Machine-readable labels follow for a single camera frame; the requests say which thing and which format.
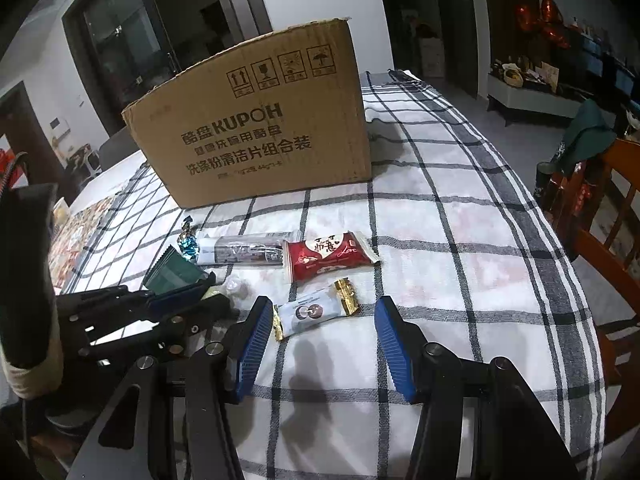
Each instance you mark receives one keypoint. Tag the red foil balloons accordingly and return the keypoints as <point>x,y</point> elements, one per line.
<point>545,20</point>

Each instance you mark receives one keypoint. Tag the red snack packet with heart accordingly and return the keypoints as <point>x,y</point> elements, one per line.
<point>325,255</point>

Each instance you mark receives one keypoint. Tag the clear packet with dark bar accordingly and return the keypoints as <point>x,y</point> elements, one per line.
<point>240,249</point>

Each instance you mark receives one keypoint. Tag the silver blue foil candy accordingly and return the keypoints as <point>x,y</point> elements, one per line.
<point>189,245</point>

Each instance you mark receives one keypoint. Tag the grey upholstered chair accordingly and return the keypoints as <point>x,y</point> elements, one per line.
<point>120,147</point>

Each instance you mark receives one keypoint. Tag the dark green cloth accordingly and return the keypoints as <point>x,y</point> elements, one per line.
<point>587,135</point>

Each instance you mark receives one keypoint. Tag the pale wrapped candy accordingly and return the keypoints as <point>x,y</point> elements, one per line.
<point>232,289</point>

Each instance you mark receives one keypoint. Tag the small white rack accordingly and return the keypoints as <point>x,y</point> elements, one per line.
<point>82,162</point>

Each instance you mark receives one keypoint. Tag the white low sideboard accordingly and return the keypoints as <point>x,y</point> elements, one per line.
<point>530,97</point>

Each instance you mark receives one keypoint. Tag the white packet with gold ends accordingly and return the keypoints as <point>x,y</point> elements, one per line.
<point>312,310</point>

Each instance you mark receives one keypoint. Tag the patterned table runner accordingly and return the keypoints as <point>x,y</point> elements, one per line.
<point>80,240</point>

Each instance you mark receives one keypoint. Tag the brown paper bag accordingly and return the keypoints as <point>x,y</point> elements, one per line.
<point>431,57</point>

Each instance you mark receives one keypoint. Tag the black and white checked tablecloth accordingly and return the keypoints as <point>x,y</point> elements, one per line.
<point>450,270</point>

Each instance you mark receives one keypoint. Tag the dark glass sliding door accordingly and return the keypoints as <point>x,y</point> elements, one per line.
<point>140,35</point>

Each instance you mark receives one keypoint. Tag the red and white wall poster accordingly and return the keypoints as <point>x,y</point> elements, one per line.
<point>6,165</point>

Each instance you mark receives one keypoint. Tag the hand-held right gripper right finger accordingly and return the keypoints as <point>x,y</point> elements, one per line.
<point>395,350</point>

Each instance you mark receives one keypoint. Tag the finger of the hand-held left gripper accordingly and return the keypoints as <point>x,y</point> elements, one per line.
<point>200,317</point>
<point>170,302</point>

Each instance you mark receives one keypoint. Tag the white wall intercom panel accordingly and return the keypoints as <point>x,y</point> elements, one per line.
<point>59,127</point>

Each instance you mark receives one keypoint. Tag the brown cardboard box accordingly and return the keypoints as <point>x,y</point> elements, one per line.
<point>260,125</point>

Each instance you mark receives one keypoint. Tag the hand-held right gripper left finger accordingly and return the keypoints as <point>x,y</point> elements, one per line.
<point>252,347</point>

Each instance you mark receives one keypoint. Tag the dark green snack packet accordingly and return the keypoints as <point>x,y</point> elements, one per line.
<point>172,271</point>

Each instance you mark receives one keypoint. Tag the brown wooden chair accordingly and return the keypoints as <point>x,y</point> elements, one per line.
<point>615,220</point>

